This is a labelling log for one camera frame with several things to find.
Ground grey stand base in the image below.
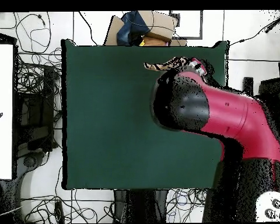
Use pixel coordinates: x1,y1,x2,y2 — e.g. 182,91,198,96
17,150,46,173

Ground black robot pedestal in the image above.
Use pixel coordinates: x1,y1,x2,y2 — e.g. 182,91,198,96
113,189,169,223

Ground black power brick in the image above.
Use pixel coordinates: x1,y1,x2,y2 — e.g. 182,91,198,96
54,200,65,223

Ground black upright bar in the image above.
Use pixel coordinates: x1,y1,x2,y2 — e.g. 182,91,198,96
242,76,254,95

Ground black metal rack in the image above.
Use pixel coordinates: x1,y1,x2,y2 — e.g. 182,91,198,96
13,65,55,152

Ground dark blue garment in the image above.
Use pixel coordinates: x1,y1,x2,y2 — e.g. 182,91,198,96
116,10,152,46

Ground brown cardboard box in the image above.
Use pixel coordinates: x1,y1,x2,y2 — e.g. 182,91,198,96
103,10,188,47

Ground tangled black floor cables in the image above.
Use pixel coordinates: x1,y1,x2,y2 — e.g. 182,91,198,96
20,188,115,223
13,12,62,94
166,188,207,223

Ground black square floor frame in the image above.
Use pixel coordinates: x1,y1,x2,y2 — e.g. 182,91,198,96
169,10,204,40

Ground dark green table cloth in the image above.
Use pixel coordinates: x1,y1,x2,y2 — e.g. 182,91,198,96
61,38,230,191

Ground black panel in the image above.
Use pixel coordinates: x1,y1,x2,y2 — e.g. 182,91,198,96
258,78,280,96

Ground black cable with plug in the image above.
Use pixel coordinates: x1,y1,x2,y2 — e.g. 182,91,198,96
229,10,280,46

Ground white board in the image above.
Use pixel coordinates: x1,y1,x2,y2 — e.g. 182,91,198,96
0,43,14,180

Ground tan terry towel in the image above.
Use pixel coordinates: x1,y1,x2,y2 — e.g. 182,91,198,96
143,56,190,72

